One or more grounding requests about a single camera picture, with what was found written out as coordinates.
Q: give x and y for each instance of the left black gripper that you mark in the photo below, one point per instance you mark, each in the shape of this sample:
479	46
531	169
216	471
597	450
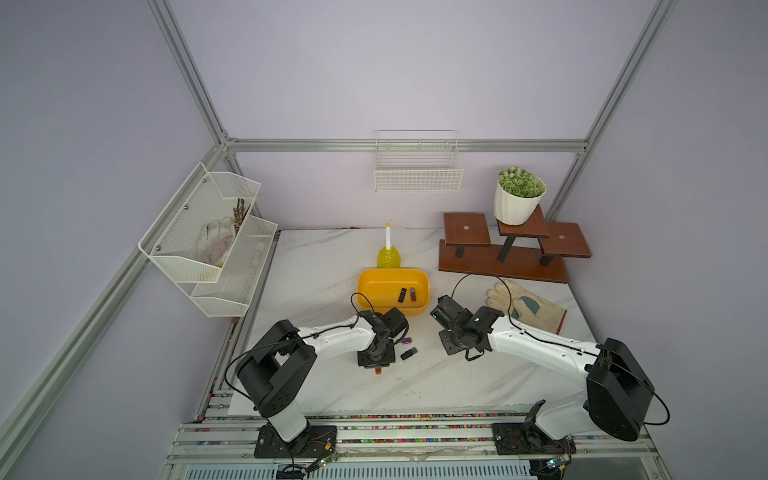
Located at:
390	357

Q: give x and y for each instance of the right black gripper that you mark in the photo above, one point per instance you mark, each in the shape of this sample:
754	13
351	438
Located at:
449	345

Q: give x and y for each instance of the grey black usb flash drive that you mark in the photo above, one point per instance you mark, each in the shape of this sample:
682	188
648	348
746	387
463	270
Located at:
409	353

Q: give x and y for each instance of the yellow plastic storage box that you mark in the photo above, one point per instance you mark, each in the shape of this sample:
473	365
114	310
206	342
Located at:
381	288

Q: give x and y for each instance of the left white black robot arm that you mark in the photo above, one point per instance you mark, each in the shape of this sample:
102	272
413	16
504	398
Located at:
271	373

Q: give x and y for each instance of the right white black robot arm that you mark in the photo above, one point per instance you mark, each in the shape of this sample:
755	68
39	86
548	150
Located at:
614	393

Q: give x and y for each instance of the beige work glove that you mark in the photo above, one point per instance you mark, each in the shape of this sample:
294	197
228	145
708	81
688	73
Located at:
525	306

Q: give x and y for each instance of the yellow green spray bottle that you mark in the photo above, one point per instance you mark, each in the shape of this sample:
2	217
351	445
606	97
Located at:
388	257

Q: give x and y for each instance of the brown wooden tiered stand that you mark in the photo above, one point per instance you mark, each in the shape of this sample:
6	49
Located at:
534	250

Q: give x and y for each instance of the white pot green plant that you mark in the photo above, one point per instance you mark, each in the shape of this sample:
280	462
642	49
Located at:
518	193

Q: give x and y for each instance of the clear plastic bag in shelf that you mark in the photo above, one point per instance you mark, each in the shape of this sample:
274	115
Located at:
215	241

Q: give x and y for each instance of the white mesh two-tier shelf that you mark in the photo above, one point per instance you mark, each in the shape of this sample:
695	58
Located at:
170	243

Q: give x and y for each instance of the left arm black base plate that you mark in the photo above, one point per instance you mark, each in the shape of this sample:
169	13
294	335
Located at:
314	442

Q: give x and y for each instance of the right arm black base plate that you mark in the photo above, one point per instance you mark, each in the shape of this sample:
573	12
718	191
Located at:
527	439

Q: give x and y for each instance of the white wire wall basket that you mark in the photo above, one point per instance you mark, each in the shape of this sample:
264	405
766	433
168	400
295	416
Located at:
417	161

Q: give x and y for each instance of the aluminium rail base frame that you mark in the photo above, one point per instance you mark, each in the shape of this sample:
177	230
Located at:
401	446

